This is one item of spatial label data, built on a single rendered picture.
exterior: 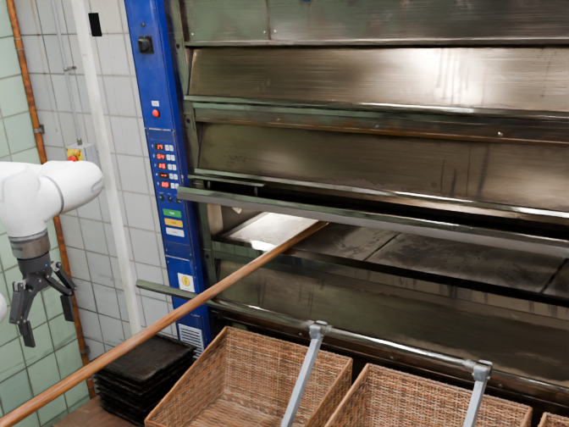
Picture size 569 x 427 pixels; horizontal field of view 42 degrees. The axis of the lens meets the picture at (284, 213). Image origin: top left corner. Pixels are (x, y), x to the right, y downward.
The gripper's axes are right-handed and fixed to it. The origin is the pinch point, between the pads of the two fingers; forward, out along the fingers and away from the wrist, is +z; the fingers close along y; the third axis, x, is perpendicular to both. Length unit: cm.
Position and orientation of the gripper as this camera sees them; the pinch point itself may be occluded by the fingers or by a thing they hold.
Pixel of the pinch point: (50, 329)
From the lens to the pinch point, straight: 196.5
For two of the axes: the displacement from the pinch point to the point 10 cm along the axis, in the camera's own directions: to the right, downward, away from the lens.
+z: 1.0, 9.4, 3.3
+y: -4.8, 3.3, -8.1
